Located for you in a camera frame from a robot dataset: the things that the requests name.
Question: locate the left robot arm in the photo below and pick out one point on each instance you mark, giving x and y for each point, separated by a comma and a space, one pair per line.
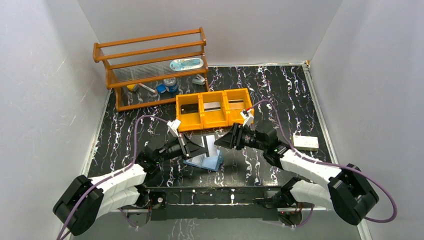
87, 199

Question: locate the right yellow plastic bin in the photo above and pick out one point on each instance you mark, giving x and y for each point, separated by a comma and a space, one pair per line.
234, 116

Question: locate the white red marker pen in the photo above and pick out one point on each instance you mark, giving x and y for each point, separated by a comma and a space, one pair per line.
148, 88

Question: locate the blue white oval package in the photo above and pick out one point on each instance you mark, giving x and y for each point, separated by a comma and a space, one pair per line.
185, 64

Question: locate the orange card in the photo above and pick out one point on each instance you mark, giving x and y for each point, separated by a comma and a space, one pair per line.
236, 104

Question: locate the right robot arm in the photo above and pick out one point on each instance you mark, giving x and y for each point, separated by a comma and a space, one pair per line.
341, 189

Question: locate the wooden shelf rack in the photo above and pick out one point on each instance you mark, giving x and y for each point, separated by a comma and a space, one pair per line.
144, 60

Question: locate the black card with stripe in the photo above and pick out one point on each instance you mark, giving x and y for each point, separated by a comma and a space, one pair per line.
189, 108

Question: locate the white card with grey stripe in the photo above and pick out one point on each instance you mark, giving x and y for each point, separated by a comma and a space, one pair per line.
208, 142

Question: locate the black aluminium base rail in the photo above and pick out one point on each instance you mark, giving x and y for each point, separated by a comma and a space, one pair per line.
227, 203

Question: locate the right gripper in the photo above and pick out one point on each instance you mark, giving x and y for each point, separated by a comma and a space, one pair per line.
236, 141

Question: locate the white stapler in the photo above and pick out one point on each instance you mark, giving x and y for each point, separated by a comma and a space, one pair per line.
199, 80

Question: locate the white blue round tin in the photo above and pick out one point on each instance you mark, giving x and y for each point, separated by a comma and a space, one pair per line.
171, 85

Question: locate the white rectangular box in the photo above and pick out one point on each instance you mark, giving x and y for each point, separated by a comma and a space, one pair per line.
306, 143

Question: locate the yellow grey sponge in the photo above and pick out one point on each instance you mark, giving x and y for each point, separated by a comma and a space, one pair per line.
133, 87

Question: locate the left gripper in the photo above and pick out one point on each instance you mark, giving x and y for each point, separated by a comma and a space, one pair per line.
182, 148

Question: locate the grey striped card in bin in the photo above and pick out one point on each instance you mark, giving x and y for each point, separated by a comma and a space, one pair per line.
212, 106

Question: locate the small blue box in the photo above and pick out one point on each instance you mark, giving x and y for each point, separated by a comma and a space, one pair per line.
161, 88

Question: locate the left yellow plastic bin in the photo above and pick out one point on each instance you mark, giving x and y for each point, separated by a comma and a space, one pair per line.
192, 121

